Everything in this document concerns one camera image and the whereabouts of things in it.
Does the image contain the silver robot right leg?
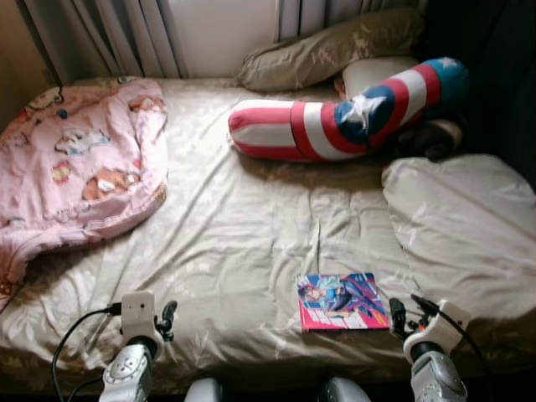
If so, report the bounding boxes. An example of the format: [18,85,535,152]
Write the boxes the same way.
[318,377,371,402]

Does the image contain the colourful comic book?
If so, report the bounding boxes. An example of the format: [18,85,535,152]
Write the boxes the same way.
[296,272,390,332]

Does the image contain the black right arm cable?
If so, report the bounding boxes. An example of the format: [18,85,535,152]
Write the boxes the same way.
[410,295,495,394]

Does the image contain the small white pillow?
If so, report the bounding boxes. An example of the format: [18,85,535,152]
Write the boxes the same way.
[339,57,420,97]

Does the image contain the khaki patterned pillow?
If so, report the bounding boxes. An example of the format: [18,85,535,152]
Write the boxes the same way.
[237,8,426,93]

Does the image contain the pink cartoon print blanket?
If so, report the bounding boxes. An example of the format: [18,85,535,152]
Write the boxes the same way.
[0,77,170,290]

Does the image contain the bed with floral sheet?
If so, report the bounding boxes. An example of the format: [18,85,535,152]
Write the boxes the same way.
[0,75,536,394]

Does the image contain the dark upholstered furniture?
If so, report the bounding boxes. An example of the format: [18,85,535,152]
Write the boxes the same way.
[423,0,536,185]

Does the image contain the black and beige plush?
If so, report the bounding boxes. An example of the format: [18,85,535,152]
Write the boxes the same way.
[394,117,466,162]

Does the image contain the large cream satin pillow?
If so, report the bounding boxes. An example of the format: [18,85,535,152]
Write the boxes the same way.
[383,153,536,323]

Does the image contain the red white blue star bolster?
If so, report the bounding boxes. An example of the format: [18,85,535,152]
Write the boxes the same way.
[228,57,470,162]

